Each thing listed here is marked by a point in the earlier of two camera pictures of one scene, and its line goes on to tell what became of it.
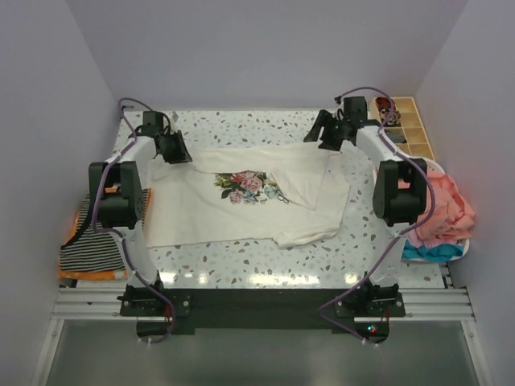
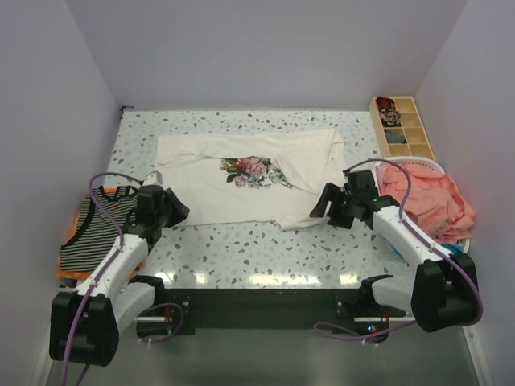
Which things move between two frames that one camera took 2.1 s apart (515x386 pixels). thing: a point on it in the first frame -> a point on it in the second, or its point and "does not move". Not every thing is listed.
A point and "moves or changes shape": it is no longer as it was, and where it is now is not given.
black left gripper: x=182 y=155 -> x=180 y=211
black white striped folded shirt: x=96 y=250 does not move
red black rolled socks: x=382 y=102 does not move
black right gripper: x=326 y=121 -> x=331 y=193
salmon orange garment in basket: x=452 y=219 does not move
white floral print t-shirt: x=291 y=195 moves or changes shape
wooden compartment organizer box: x=417 y=144 does not move
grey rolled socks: x=396 y=137 does not move
